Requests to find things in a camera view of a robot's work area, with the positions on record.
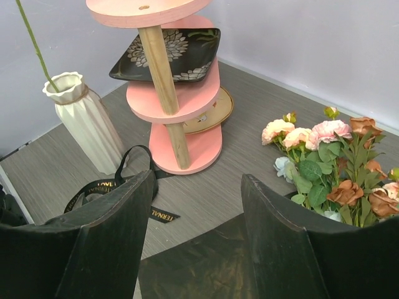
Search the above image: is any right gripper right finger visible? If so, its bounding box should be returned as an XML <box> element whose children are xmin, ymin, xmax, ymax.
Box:
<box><xmin>241</xmin><ymin>174</ymin><xmax>398</xmax><ymax>298</ymax></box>

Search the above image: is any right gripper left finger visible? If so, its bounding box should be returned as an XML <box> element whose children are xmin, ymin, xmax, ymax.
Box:
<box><xmin>1</xmin><ymin>171</ymin><xmax>155</xmax><ymax>298</ymax></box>

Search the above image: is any black ribbon gold lettering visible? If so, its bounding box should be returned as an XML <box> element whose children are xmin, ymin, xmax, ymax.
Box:
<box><xmin>64</xmin><ymin>145</ymin><xmax>181</xmax><ymax>225</ymax></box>

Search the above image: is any artificial flower bouquet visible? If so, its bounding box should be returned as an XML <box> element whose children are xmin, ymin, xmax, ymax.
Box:
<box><xmin>261</xmin><ymin>107</ymin><xmax>398</xmax><ymax>227</ymax></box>

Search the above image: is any white flower stem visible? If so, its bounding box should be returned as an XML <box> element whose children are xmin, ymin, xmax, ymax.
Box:
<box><xmin>15</xmin><ymin>0</ymin><xmax>60</xmax><ymax>93</ymax></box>

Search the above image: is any black wrapping paper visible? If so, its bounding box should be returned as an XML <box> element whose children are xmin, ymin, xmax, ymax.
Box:
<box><xmin>138</xmin><ymin>214</ymin><xmax>259</xmax><ymax>299</ymax></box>

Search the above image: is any white ribbed vase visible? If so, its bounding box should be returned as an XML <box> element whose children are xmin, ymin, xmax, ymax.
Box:
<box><xmin>42</xmin><ymin>72</ymin><xmax>125</xmax><ymax>174</ymax></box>

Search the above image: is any beige round plate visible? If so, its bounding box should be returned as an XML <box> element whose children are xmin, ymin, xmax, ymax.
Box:
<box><xmin>183</xmin><ymin>87</ymin><xmax>234</xmax><ymax>134</ymax></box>

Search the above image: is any pink tiered shelf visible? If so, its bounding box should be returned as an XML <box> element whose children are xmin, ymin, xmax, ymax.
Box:
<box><xmin>86</xmin><ymin>0</ymin><xmax>222</xmax><ymax>175</ymax></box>

